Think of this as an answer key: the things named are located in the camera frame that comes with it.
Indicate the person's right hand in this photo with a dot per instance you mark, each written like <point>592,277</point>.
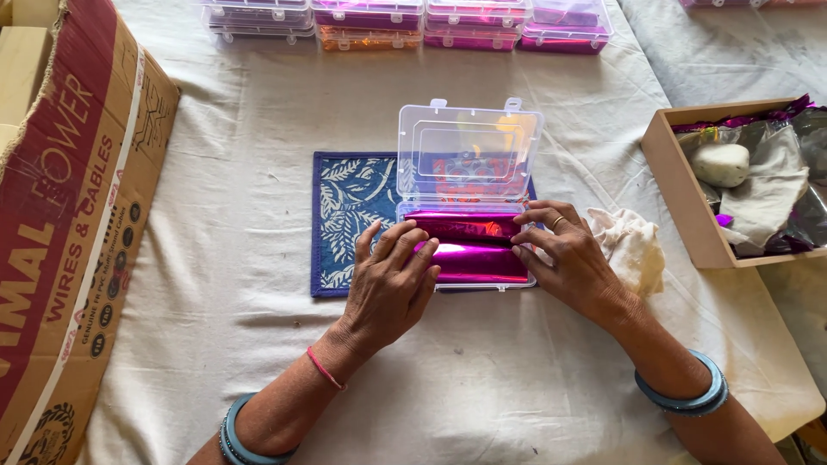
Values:
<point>575,265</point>

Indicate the person's left hand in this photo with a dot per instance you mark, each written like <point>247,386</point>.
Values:
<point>384,290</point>

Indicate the magenta foil packet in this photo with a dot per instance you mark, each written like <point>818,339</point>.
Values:
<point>475,261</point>

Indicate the crumpled cream cloth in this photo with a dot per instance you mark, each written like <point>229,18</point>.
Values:
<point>630,248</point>

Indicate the red wrist thread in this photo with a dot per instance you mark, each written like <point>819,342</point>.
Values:
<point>323,371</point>

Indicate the blue leaf print mat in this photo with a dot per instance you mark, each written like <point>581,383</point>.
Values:
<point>349,194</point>

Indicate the open wooden tray box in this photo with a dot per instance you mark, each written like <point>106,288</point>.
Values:
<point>675,194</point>

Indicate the orange patterned cloth piece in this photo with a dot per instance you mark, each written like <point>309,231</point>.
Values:
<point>475,181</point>

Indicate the clear hinged plastic box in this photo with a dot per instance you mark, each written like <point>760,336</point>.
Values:
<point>468,145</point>

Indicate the white round lump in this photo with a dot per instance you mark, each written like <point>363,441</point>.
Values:
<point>719,165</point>

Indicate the grey white rag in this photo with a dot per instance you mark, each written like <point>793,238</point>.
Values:
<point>769,194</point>

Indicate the white table cloth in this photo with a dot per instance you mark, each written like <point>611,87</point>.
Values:
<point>258,103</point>

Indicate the heap of foil sheets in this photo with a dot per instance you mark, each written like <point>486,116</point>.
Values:
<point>811,219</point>

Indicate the pale grey spread cloth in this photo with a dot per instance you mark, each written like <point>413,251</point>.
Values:
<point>717,55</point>

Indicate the stacks of filled plastic boxes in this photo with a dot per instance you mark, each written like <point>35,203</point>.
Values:
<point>368,16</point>

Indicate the purple filled clear case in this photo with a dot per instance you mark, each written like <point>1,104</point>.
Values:
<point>720,2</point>

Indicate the large printed cardboard carton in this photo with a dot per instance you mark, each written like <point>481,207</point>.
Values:
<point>71,226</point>

